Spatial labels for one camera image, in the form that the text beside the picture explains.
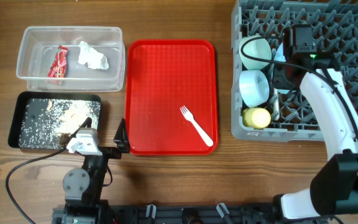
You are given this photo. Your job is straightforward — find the light blue plate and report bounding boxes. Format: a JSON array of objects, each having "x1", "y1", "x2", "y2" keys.
[{"x1": 274, "y1": 44, "x2": 289, "y2": 94}]

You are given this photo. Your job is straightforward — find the white plastic spoon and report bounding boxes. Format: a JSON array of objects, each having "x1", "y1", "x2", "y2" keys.
[{"x1": 272, "y1": 88, "x2": 280, "y2": 121}]

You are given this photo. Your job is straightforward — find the light blue bowl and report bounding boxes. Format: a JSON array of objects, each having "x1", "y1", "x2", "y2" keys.
[{"x1": 239, "y1": 70, "x2": 270, "y2": 108}]

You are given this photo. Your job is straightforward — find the green bowl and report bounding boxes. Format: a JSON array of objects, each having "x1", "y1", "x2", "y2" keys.
[{"x1": 239, "y1": 35, "x2": 272, "y2": 70}]

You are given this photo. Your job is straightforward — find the yellow cup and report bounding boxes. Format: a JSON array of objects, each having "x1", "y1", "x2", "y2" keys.
[{"x1": 242, "y1": 108, "x2": 272, "y2": 129}]

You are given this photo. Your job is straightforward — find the white plastic fork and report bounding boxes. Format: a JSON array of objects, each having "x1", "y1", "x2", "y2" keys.
[{"x1": 180, "y1": 105, "x2": 214, "y2": 147}]

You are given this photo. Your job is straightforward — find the white tissue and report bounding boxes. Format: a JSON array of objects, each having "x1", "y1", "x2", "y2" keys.
[{"x1": 78, "y1": 41, "x2": 109, "y2": 70}]

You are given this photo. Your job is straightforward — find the red snack wrapper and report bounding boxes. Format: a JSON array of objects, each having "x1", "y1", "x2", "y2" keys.
[{"x1": 47, "y1": 45, "x2": 68, "y2": 78}]

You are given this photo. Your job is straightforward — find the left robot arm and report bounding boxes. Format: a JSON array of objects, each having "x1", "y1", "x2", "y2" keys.
[{"x1": 52, "y1": 118, "x2": 131, "y2": 224}]

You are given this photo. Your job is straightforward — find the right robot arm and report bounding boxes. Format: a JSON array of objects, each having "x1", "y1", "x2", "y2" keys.
[{"x1": 274, "y1": 54, "x2": 358, "y2": 221}]

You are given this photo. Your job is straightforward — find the black food waste tray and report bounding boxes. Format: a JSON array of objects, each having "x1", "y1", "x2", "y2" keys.
[{"x1": 8, "y1": 91, "x2": 102, "y2": 149}]

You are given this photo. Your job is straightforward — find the grey dishwasher rack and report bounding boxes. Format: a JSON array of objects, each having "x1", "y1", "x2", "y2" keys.
[{"x1": 231, "y1": 1, "x2": 358, "y2": 142}]

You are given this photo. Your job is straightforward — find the clear plastic waste bin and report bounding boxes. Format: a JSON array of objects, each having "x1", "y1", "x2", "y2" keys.
[{"x1": 16, "y1": 26, "x2": 126, "y2": 91}]

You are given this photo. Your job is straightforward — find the food scraps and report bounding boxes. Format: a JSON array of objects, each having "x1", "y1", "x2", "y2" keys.
[{"x1": 18, "y1": 98, "x2": 101, "y2": 150}]

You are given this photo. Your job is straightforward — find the red serving tray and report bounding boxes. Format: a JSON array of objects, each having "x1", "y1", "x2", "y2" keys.
[{"x1": 125, "y1": 39, "x2": 219, "y2": 156}]

